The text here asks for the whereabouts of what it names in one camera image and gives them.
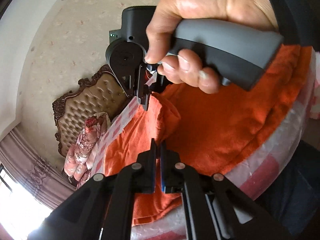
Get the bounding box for orange pants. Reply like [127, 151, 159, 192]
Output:
[103, 43, 313, 227]

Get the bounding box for dark jacket sleeve forearm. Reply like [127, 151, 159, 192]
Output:
[269, 0, 319, 52]

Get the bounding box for person's right hand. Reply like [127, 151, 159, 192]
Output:
[145, 0, 278, 94]

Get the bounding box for red white checkered plastic sheet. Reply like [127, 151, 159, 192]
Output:
[86, 47, 320, 240]

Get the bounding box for floral folded quilt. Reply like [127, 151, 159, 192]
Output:
[63, 112, 111, 182]

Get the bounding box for pink curtain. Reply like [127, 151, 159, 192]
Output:
[1, 128, 75, 209]

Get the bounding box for tufted brown bed headboard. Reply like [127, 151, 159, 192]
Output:
[52, 65, 129, 157]

